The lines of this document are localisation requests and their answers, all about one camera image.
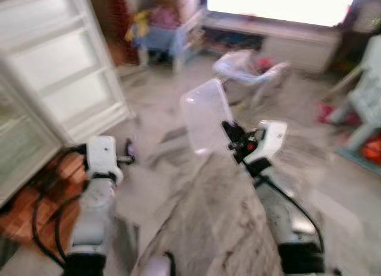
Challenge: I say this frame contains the clear plastic container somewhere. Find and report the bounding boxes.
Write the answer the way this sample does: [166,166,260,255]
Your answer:
[180,79,234,156]

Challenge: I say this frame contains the white fridge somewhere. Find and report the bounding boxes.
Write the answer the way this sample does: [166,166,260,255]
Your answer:
[0,62,67,207]

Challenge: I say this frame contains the white fridge door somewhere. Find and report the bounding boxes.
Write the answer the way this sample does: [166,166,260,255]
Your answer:
[0,0,135,146]

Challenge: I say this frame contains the orange ball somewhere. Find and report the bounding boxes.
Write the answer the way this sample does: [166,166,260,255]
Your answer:
[360,134,381,165]

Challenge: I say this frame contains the baby bouncer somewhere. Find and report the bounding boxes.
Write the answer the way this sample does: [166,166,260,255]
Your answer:
[213,49,292,105]

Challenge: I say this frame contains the brown cardboard sheet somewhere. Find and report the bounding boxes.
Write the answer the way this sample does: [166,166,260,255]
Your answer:
[0,154,90,244]

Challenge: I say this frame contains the grey floor mat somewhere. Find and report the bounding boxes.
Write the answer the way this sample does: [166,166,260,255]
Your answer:
[339,146,381,173]

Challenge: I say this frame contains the pink cloth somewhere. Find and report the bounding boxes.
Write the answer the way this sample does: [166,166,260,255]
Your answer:
[317,102,349,126]

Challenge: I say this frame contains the pale blue plastic chair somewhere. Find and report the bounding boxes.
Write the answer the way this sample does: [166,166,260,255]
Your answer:
[324,35,381,153]

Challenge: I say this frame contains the white television cabinet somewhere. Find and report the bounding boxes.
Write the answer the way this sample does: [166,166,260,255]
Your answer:
[199,14,343,75]

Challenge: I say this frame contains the blue cloth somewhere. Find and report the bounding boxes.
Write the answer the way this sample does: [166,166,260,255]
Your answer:
[134,27,185,54]

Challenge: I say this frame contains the robot left leg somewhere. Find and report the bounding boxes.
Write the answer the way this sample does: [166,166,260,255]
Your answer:
[140,252,177,276]

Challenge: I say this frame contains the yellow cloth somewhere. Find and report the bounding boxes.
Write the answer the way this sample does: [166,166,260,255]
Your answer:
[125,11,151,42]

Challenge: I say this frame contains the pink bag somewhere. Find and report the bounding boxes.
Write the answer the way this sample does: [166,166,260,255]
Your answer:
[149,5,183,30]

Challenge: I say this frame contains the red brick pillar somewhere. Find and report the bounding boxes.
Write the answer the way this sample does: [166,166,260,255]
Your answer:
[107,0,141,66]

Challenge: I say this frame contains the bright television screen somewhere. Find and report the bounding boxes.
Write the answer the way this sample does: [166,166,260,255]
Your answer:
[207,0,358,27]

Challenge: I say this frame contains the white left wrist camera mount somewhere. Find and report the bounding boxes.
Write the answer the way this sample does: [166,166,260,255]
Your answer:
[86,136,124,185]

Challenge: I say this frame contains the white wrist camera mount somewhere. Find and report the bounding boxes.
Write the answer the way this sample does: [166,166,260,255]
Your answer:
[253,120,288,165]
[86,136,124,185]

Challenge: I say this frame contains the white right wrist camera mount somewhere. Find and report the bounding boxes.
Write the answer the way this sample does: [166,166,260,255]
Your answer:
[253,120,288,165]

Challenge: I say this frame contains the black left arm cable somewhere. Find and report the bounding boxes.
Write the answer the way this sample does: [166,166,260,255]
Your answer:
[55,196,84,260]
[31,146,87,268]

